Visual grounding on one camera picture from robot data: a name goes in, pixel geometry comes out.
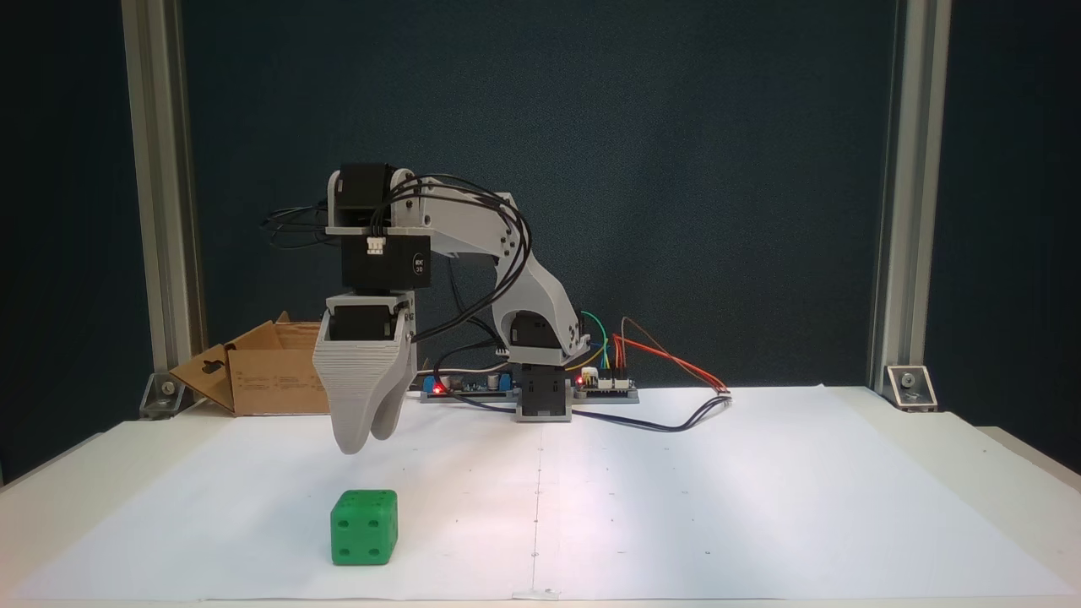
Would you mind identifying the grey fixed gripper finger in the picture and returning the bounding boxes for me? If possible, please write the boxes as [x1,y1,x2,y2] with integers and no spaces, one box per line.
[312,338,407,456]

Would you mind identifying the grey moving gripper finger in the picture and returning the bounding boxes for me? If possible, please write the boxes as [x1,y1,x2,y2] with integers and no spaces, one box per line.
[369,307,420,441]

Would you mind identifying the green die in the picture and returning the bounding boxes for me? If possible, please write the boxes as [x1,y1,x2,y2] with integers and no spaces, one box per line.
[329,489,399,567]

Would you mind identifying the blue circuit board red LED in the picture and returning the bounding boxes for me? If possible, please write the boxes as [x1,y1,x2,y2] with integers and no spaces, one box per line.
[420,370,519,405]

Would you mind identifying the brown cardboard box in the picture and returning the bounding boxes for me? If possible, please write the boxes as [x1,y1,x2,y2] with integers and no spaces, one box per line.
[168,312,333,417]

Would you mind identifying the large white paper sheet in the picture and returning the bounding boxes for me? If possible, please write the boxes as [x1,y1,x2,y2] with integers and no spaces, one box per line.
[7,383,1079,603]

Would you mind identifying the black servo cable loop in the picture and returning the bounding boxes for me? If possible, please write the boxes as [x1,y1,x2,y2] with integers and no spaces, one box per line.
[370,172,535,343]
[260,201,339,251]

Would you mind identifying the metal corner bracket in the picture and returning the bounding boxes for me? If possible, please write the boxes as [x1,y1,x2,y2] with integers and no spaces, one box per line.
[139,370,188,421]
[883,364,939,414]

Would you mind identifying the green yellow blue wires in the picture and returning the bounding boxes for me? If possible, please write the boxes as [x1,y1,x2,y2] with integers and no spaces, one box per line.
[564,311,612,374]

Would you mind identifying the circuit board with coloured wires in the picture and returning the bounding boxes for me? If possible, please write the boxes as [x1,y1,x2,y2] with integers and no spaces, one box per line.
[573,366,640,405]

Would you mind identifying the aluminium frame post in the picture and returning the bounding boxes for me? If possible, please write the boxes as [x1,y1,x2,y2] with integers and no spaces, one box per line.
[867,0,953,396]
[121,0,208,402]

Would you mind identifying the orange and red wires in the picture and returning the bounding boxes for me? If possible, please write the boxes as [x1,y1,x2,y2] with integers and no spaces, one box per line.
[611,318,730,397]

